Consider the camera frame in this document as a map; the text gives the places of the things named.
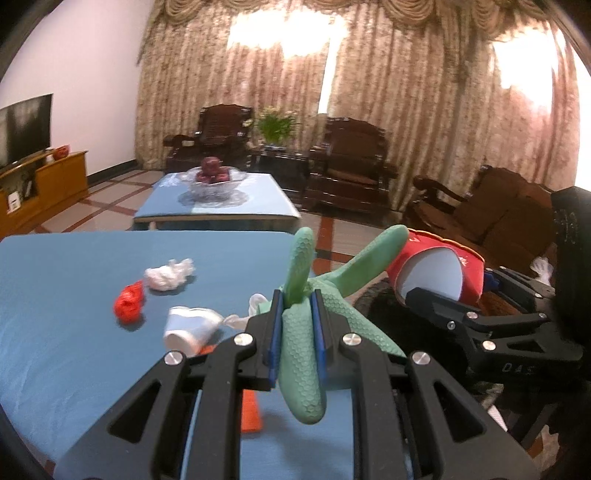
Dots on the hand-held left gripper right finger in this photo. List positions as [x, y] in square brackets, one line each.
[318, 332]

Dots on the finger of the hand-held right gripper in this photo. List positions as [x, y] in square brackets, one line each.
[517, 284]
[508, 332]

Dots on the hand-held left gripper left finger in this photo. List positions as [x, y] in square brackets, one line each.
[275, 332]

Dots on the green rubber glove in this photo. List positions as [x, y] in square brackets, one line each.
[298, 360]

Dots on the black trash bin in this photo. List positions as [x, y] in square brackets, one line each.
[383, 323]

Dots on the red paper cup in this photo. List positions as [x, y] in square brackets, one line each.
[406, 265]

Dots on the white crumpled tissue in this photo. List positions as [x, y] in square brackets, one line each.
[167, 276]
[256, 302]

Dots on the dark wooden sofa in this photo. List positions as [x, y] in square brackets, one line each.
[498, 217]

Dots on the orange foam net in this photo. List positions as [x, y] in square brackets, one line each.
[251, 413]

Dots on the white paper cup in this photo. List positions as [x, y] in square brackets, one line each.
[189, 330]

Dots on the blue covered coffee table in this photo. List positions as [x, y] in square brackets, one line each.
[268, 198]

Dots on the red crumpled plastic bag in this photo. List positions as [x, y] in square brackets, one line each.
[129, 302]

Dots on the glass fruit bowl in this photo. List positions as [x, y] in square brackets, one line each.
[212, 189]

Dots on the dark wooden side table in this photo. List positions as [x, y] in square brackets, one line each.
[277, 168]

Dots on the red apples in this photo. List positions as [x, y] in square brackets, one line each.
[211, 170]

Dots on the dark wooden armchair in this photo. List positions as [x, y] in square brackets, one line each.
[351, 157]
[224, 134]

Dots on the green potted plant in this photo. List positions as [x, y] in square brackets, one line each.
[272, 127]

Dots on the blue tablecloth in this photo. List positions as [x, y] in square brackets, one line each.
[69, 277]

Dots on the beige patterned curtains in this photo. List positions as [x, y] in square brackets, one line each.
[392, 92]

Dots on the wooden television cabinet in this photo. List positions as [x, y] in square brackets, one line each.
[60, 180]

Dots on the red bowl on cabinet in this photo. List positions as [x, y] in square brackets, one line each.
[60, 153]

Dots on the white box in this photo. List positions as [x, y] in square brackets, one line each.
[14, 203]

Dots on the flat screen television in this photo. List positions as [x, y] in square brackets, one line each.
[25, 129]

